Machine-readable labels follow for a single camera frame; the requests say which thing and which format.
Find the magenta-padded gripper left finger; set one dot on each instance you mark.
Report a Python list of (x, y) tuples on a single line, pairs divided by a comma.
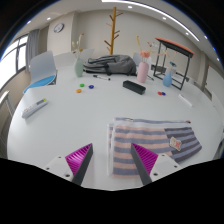
[(77, 160)]

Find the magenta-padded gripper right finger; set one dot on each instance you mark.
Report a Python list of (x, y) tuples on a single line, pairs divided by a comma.
[(146, 160)]

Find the pink and grey striped towel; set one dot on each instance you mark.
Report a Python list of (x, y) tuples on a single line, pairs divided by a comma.
[(146, 136)]

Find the white remote control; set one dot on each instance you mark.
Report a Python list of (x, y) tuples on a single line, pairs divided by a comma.
[(34, 108)]

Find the red round magnet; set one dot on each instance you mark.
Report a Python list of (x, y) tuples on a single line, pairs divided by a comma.
[(159, 93)]

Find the blue round magnet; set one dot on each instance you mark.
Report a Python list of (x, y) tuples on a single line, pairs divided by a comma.
[(91, 86), (163, 93)]

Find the orange round magnet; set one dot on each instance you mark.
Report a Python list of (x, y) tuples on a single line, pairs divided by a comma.
[(79, 90)]

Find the white bar-shaped eraser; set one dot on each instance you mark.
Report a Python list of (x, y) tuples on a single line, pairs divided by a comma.
[(185, 100)]

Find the black rectangular box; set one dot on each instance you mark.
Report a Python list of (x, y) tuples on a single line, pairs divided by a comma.
[(134, 87)]

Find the green round magnet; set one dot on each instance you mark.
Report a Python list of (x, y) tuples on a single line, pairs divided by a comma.
[(81, 85)]

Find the blue vase with dried stems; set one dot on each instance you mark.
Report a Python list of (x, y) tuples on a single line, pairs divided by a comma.
[(167, 80)]

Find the black marker pen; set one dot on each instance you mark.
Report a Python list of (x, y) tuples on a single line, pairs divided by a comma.
[(101, 77)]

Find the pink vase with flowers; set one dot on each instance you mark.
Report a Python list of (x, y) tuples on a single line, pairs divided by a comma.
[(142, 72)]

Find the green vase with dried stems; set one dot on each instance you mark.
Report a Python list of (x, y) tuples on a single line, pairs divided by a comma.
[(78, 68)]

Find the white side desk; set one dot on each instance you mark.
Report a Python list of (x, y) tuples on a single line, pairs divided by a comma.
[(4, 100)]

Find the white chair with blue seat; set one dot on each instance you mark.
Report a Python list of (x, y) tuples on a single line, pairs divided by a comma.
[(41, 68)]

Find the grey backpack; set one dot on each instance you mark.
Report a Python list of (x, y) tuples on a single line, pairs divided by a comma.
[(113, 64)]

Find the window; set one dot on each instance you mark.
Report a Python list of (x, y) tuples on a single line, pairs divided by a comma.
[(6, 65)]

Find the black-framed orange-topped side table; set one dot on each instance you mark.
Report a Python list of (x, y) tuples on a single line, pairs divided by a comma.
[(175, 45)]

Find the grey curtain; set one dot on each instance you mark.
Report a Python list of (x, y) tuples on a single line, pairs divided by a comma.
[(32, 50)]

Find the yellow wooden coat stand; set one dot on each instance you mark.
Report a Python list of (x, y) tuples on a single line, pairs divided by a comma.
[(113, 33)]

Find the ceiling lights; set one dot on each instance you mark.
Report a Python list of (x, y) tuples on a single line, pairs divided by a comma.
[(130, 6)]

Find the round wall clock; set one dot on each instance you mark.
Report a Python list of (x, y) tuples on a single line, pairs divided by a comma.
[(58, 27)]

